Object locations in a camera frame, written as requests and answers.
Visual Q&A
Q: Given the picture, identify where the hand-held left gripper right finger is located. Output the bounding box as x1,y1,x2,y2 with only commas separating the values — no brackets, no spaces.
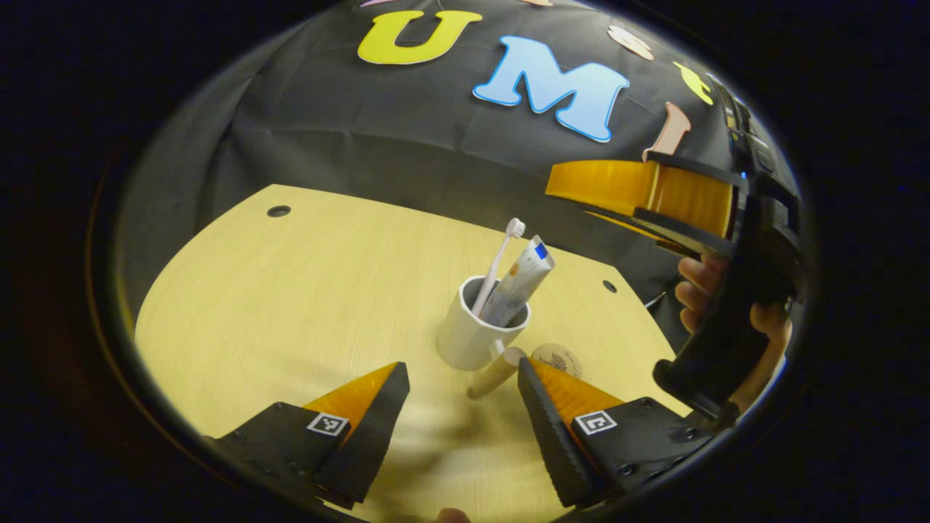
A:
517,357,716,509

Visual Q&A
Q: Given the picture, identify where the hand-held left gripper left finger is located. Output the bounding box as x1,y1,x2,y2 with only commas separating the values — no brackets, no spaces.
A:
211,362,411,509

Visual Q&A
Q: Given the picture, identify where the round brown coaster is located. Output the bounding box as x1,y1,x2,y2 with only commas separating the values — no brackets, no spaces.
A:
530,343,583,380

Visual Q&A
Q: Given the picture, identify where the white toothpaste tube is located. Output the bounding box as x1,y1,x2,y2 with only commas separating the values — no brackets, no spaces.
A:
483,235,556,328

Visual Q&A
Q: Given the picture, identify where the white cup with wooden handle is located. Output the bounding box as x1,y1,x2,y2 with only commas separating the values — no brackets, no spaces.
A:
436,275,533,399

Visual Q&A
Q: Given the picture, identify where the white toothbrush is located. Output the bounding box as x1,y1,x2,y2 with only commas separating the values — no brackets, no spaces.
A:
472,218,526,317

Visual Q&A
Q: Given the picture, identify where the wooden desktop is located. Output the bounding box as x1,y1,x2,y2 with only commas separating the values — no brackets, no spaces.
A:
134,184,691,523

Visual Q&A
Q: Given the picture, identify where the black backdrop cloth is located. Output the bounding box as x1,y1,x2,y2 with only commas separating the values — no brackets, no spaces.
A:
120,0,800,349

